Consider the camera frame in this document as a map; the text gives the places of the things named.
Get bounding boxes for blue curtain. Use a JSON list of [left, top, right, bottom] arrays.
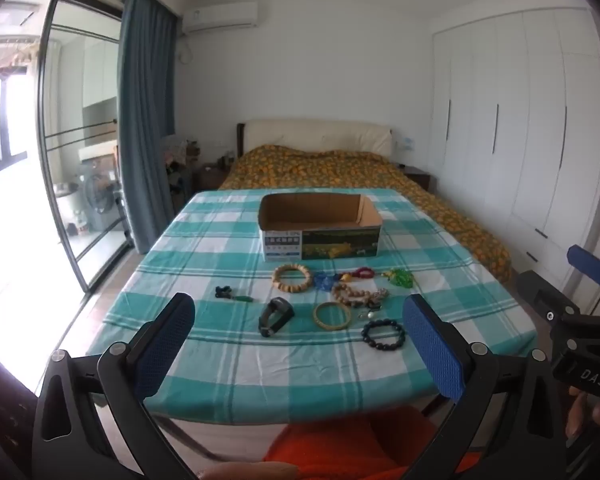
[[117, 0, 178, 254]]

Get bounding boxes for person's orange garment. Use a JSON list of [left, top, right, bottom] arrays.
[[262, 405, 481, 480]]

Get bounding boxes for person's right hand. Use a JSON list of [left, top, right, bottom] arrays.
[[566, 385, 600, 441]]

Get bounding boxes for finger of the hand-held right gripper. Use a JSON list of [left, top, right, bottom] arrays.
[[516, 269, 583, 333], [566, 245, 600, 318]]

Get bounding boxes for white wardrobe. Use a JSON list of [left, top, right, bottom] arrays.
[[430, 7, 600, 286]]

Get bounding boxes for blue crystal bead bracelet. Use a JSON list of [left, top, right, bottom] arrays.
[[312, 271, 340, 292]]

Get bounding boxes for yellow bangle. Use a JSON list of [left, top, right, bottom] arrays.
[[313, 301, 352, 331]]

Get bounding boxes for glass sliding door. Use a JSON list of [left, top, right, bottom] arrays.
[[35, 0, 136, 293]]

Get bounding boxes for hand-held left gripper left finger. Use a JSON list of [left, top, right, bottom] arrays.
[[31, 291, 201, 480]]

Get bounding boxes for white air conditioner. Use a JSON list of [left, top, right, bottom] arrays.
[[181, 1, 259, 36]]

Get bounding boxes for teal plaid sheet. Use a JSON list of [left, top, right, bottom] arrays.
[[102, 187, 538, 423]]

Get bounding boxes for green pendant with black cord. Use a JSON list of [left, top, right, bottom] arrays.
[[215, 285, 253, 304]]

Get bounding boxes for pile of bedside clutter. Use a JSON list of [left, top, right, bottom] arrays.
[[162, 135, 203, 176]]

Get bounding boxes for printed cardboard box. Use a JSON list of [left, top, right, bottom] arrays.
[[258, 192, 384, 262]]

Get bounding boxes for red bead bracelet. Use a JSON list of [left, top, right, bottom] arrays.
[[340, 266, 376, 283]]

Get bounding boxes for dark wooden nightstand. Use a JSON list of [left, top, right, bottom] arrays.
[[402, 165, 437, 192], [195, 162, 231, 191]]

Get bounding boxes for black wrist watch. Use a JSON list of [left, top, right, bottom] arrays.
[[258, 297, 296, 337]]

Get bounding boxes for chunky wooden bead bracelet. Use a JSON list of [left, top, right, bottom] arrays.
[[272, 263, 313, 294]]

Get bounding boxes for round wooden bead bracelet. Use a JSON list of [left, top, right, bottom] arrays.
[[331, 282, 390, 310]]

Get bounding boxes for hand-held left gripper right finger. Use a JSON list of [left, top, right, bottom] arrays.
[[401, 293, 567, 480]]

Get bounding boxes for grey washing machine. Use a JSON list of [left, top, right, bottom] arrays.
[[80, 167, 126, 231]]

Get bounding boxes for black bead bracelet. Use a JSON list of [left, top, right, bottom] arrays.
[[362, 318, 410, 349]]

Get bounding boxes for green bead bracelet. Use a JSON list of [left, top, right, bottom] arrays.
[[382, 268, 415, 289]]

